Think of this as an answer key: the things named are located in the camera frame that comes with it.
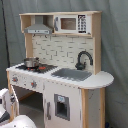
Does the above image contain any white toy oven door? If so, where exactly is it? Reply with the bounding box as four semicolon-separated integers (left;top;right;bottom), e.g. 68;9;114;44
11;85;19;117

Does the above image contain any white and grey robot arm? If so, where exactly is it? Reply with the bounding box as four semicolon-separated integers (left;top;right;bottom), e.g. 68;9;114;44
0;88;15;126

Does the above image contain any white wooden toy kitchen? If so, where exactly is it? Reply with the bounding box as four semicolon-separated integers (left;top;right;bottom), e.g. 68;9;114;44
7;11;114;128

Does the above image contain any grey toy sink basin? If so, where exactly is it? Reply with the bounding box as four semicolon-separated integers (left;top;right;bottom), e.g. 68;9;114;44
52;68;92;81

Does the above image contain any black toy faucet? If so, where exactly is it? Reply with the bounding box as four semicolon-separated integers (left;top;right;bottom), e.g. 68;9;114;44
75;51;93;70

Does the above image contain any black toy stovetop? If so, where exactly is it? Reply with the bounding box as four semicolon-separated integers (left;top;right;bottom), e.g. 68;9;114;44
18;64;55;73

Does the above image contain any small metal pot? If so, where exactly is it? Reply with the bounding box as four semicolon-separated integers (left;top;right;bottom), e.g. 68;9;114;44
24;57;39;68

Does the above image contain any right red stove knob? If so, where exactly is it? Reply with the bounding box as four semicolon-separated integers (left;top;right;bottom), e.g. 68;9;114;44
31;81;37;88

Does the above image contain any red stove knob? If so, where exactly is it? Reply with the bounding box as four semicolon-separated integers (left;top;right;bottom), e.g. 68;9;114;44
12;77;18;82
31;81;37;88

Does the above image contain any white cabinet door with dispenser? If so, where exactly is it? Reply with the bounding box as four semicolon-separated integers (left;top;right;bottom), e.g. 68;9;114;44
44;82;82;128

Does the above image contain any white toy microwave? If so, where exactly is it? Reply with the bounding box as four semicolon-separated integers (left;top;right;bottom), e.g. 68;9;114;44
54;14;91;34

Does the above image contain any grey toy range hood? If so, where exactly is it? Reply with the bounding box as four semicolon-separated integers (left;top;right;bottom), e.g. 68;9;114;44
25;15;52;34

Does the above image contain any left red stove knob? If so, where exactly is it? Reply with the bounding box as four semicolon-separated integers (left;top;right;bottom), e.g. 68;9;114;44
12;77;18;82

